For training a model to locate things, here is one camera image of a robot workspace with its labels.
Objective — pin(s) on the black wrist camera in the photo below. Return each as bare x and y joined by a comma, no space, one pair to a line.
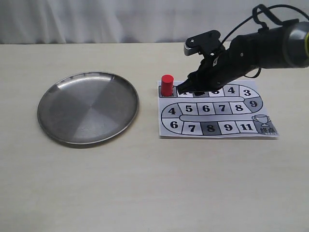
204,44

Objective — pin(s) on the round steel plate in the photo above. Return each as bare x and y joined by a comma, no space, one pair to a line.
88,108

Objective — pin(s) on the red cylinder game piece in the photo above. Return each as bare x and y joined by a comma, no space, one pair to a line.
167,85

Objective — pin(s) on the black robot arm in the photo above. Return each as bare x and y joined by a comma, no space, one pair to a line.
282,47

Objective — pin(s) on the paper game board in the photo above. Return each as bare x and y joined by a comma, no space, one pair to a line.
236,110

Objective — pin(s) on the white backdrop curtain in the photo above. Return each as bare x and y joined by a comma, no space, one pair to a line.
116,21

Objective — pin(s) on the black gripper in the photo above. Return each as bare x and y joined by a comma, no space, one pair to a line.
230,65

